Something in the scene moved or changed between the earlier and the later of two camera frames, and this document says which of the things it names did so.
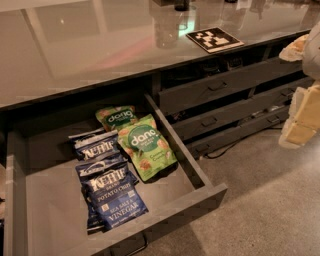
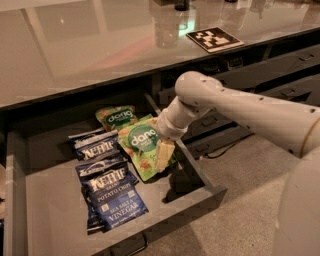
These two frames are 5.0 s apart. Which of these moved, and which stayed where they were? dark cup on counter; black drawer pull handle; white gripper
Moved: white gripper
Stayed: black drawer pull handle; dark cup on counter
